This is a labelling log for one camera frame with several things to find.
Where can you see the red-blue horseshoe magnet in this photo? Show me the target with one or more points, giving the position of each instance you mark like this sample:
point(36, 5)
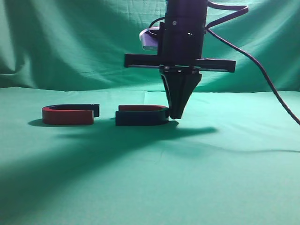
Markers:
point(141, 115)
point(70, 114)

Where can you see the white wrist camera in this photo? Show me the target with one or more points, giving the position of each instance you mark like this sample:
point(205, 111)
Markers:
point(149, 38)

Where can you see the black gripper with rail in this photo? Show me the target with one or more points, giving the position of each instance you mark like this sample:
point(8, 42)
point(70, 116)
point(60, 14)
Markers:
point(179, 47)

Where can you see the green cloth backdrop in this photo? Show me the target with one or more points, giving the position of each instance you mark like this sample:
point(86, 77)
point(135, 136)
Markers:
point(233, 158)

